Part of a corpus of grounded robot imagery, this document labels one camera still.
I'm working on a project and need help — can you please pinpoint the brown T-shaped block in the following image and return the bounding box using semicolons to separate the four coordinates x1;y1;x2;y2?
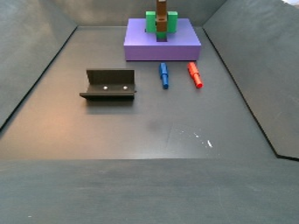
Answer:
155;0;167;32

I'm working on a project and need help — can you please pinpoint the purple slotted base board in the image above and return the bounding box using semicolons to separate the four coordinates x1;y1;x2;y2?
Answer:
124;18;201;61

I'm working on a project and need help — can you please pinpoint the blue peg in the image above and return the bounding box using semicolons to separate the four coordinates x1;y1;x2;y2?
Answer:
159;63;169;89

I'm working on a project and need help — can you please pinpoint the red peg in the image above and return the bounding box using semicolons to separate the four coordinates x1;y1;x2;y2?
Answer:
187;62;203;88

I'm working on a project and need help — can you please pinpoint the green U-shaped block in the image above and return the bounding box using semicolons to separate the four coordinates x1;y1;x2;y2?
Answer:
144;11;179;42

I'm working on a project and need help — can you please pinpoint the black U-channel bracket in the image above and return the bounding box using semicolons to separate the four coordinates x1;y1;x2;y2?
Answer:
79;69;136;101

